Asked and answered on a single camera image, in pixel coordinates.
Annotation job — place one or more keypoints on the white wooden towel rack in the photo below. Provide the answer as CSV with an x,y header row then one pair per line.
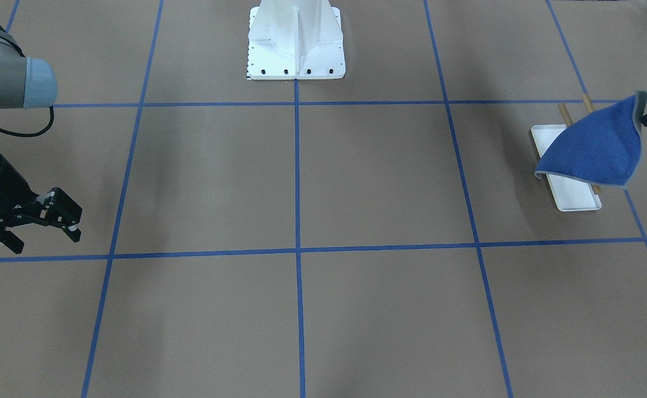
x,y
570,190

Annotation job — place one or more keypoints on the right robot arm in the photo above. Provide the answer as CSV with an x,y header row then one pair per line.
x,y
27,83

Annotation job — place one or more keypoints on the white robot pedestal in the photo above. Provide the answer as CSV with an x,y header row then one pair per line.
x,y
295,40

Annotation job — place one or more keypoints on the blue towel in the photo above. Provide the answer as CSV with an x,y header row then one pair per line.
x,y
608,142

